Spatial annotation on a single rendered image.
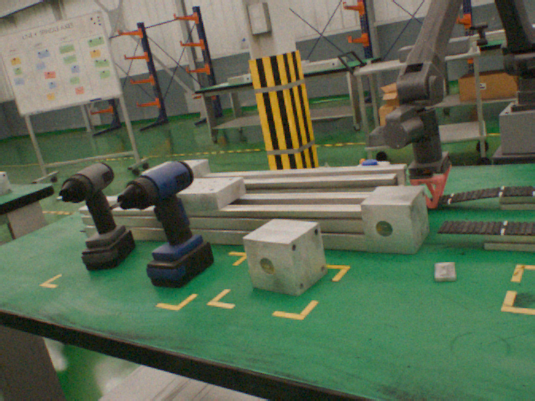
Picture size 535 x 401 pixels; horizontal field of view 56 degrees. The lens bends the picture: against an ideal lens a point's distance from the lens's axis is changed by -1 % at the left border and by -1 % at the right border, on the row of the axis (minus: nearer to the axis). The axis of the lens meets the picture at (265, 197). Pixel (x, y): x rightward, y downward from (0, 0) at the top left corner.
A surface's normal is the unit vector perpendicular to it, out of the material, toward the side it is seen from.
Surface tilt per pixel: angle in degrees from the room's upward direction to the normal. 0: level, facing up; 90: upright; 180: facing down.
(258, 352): 0
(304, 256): 90
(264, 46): 90
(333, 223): 90
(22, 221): 90
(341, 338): 0
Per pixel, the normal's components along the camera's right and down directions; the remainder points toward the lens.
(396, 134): -0.74, 0.35
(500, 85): -0.48, 0.34
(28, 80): -0.22, 0.32
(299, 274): 0.76, 0.04
